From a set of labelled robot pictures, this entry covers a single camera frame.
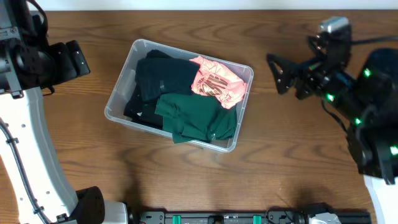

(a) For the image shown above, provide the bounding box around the clear plastic storage bin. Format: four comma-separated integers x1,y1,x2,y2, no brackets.
104,39,254,153

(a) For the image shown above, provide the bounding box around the pink printed t-shirt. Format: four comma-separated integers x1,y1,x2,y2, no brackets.
190,56,248,109

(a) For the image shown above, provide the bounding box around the dark navy garment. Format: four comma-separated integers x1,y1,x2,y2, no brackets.
136,58,200,101

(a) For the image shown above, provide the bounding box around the black garment with tag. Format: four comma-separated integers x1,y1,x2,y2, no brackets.
124,85,163,128

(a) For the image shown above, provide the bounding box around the green garment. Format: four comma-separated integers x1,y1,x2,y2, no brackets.
155,93,238,144

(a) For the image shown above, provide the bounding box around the large black garment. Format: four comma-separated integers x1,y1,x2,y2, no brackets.
146,49,171,58

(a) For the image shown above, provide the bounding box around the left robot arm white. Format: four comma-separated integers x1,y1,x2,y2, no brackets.
1,0,129,223

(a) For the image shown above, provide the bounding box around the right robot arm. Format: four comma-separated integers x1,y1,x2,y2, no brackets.
266,25,397,223

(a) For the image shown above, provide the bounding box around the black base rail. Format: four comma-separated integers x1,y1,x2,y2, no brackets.
127,203,372,224

